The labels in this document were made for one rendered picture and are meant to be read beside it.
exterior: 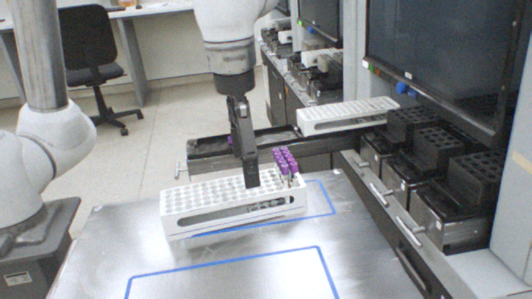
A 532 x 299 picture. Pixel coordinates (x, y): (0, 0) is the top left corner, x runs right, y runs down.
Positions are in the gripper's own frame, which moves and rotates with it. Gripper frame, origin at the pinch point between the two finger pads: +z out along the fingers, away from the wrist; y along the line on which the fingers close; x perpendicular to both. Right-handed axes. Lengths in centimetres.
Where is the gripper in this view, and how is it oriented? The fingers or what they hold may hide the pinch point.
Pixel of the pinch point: (245, 165)
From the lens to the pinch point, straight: 83.7
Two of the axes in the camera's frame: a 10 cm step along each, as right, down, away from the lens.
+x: 9.7, -1.8, 1.7
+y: 2.3, 4.2, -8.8
